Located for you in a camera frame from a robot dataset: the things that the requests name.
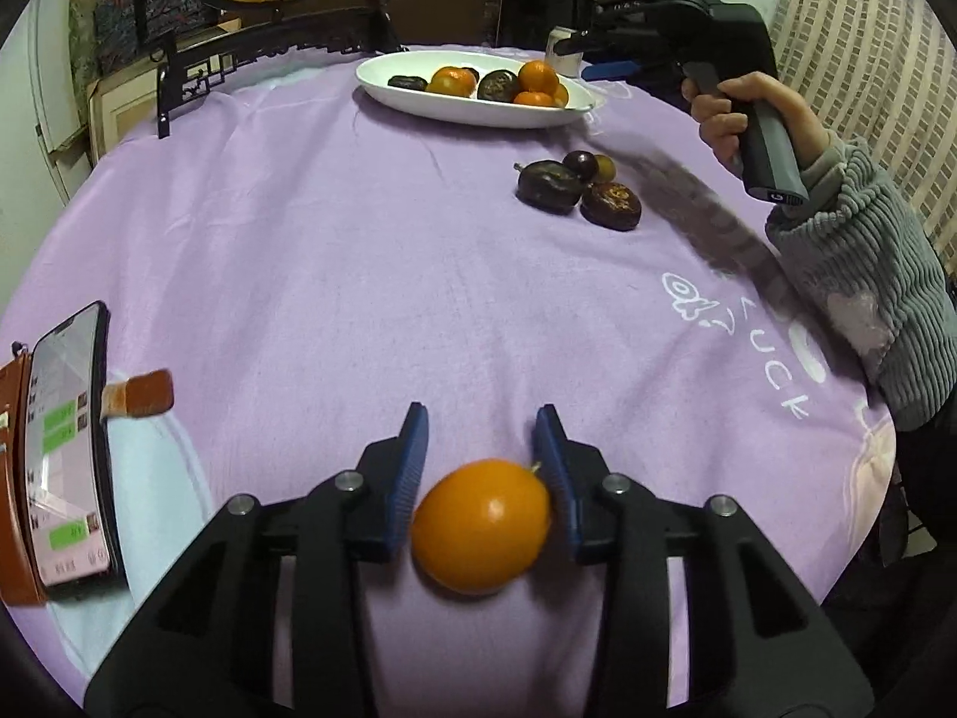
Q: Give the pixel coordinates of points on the person right hand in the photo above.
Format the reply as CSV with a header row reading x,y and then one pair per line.
x,y
722,128

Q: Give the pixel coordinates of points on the yellow orange fruit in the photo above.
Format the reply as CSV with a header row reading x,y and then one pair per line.
x,y
481,527

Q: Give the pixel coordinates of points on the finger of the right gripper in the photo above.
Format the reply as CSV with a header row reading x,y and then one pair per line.
x,y
623,70

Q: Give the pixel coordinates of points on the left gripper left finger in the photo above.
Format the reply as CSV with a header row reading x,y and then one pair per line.
x,y
261,615

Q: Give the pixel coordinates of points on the orange mandarin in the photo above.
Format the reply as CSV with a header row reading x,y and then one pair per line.
x,y
454,81
534,99
538,77

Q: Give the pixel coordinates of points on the smartphone in brown case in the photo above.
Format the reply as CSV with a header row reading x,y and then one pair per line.
x,y
59,533

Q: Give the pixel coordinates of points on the white oval plate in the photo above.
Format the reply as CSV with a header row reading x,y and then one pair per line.
x,y
373,75

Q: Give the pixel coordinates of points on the purple printed tablecloth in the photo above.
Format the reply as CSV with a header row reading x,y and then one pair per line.
x,y
307,263

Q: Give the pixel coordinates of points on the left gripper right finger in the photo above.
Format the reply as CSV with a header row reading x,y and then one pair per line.
x,y
702,616

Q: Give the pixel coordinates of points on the small green yellow fruit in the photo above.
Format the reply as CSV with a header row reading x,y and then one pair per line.
x,y
606,170

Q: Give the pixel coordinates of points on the beige patterned curtain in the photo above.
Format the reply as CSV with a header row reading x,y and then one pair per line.
x,y
882,71

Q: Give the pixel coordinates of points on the brown wrinkled passion fruit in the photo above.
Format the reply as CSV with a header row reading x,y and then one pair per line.
x,y
611,205

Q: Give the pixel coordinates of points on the grey ribbed sleeve forearm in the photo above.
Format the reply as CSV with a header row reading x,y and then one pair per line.
x,y
858,252

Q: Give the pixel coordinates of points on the smooth orange fruit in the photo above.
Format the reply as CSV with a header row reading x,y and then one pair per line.
x,y
561,96

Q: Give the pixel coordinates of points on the dark wrinkled passion fruit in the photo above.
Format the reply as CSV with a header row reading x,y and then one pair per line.
x,y
409,83

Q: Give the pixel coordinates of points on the dark purple plum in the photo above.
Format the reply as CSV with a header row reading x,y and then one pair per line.
x,y
583,164

